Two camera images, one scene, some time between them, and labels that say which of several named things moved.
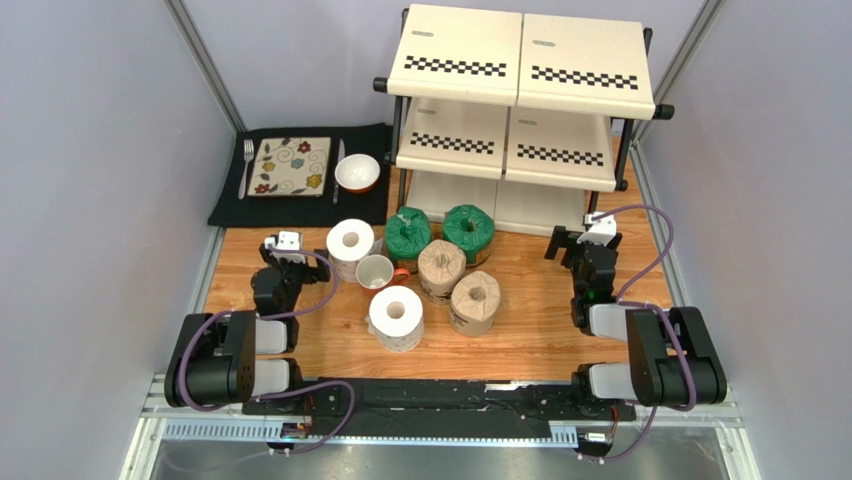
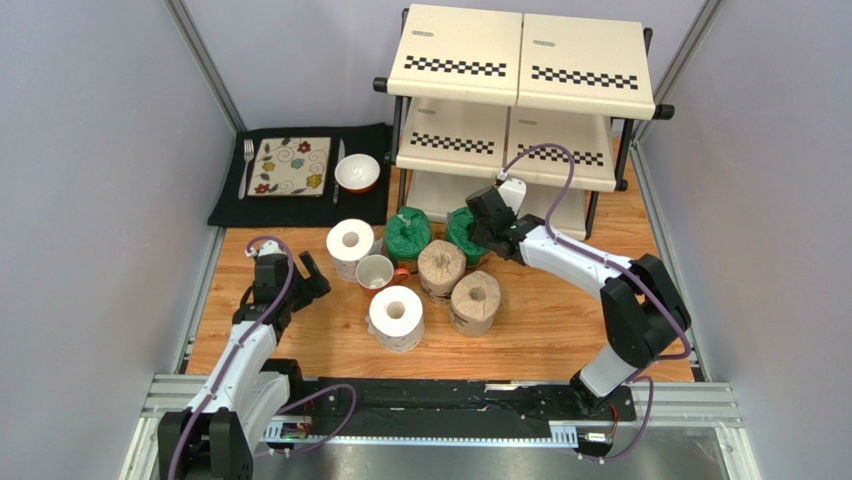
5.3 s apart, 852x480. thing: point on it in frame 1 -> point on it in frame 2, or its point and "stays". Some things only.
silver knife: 341,155 stays
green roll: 470,228 stays
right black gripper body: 584,249 -> 489,230
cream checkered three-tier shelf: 520,113 stays
